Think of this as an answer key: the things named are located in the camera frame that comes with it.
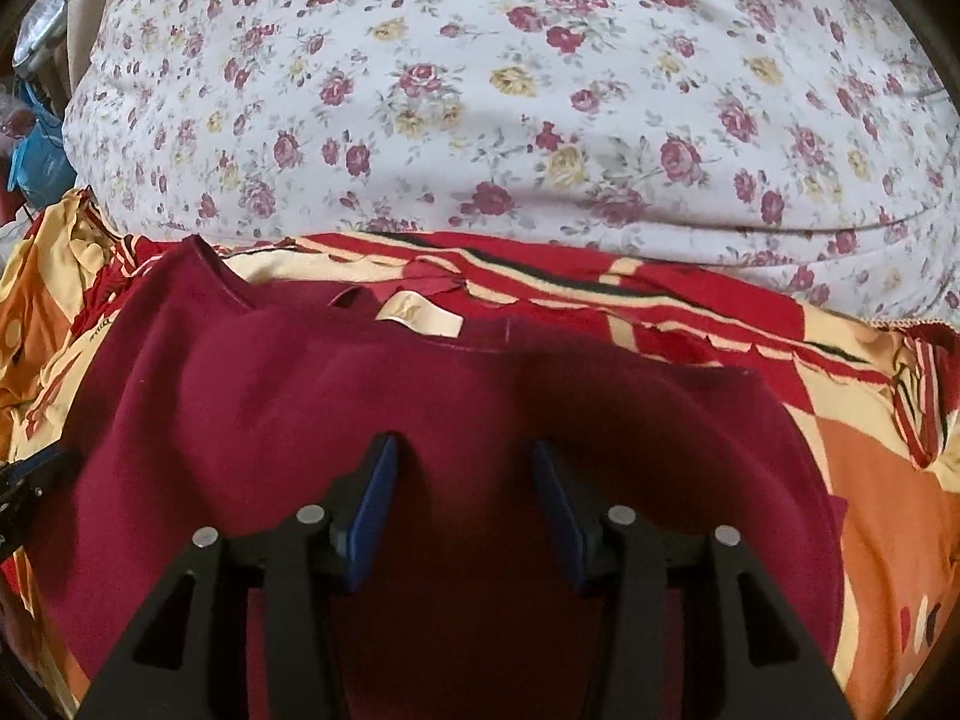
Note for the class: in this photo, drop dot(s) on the shiny silver wrapping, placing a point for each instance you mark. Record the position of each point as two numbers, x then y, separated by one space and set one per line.
41 37

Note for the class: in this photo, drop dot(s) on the maroon sweater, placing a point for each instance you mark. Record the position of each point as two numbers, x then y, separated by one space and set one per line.
262 390

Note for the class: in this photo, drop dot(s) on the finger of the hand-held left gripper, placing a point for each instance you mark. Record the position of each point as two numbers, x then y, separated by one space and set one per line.
37 476

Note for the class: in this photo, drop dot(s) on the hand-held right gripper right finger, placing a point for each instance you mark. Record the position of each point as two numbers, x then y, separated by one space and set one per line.
561 521

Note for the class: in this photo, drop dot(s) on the white floral bedsheet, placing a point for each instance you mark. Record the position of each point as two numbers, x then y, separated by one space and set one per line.
525 127

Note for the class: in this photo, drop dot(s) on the blue plastic bag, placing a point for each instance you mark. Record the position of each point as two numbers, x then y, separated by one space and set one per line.
41 157

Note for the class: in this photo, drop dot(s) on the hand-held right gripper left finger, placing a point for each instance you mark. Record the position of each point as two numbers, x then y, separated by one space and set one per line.
371 514

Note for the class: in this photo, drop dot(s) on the red and yellow printed blanket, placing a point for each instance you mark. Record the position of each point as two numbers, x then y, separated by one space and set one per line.
885 502

